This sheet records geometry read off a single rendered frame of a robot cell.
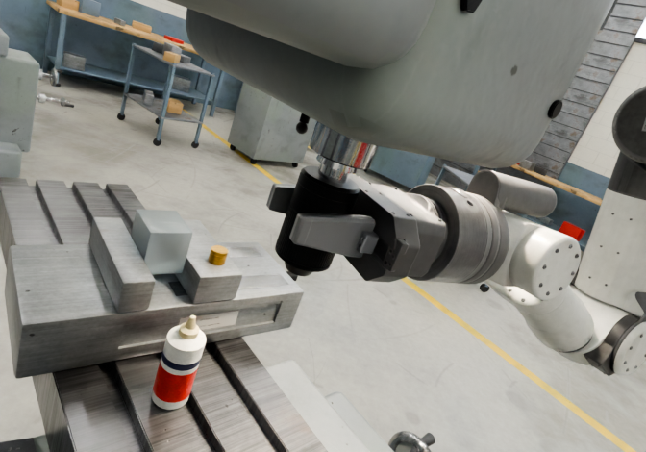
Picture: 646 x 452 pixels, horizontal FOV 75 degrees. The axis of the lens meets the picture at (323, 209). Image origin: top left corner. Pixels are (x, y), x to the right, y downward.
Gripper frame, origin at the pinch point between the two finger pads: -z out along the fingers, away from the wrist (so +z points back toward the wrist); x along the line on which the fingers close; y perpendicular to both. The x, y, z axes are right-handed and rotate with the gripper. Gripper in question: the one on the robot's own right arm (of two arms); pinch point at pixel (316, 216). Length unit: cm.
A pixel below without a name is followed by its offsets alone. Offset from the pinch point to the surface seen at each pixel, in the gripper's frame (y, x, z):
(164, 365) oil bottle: 22.5, -8.4, -5.9
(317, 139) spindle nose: -5.8, 0.3, -2.3
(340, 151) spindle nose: -5.8, 2.0, -1.3
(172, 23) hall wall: 12, -691, 74
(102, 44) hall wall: 69, -669, -11
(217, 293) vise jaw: 19.6, -17.2, 0.9
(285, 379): 35.9, -18.0, 16.1
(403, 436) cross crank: 54, -17, 50
